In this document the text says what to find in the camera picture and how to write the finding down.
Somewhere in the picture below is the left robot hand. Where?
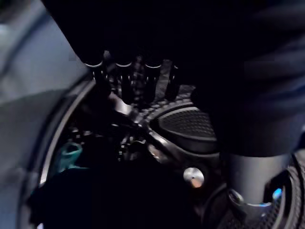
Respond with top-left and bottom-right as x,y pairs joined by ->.
40,0 -> 305,206

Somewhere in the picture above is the teal garment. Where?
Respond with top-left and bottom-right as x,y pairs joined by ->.
57,142 -> 89,173

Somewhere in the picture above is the silver washing machine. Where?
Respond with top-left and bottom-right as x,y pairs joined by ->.
0,0 -> 305,229

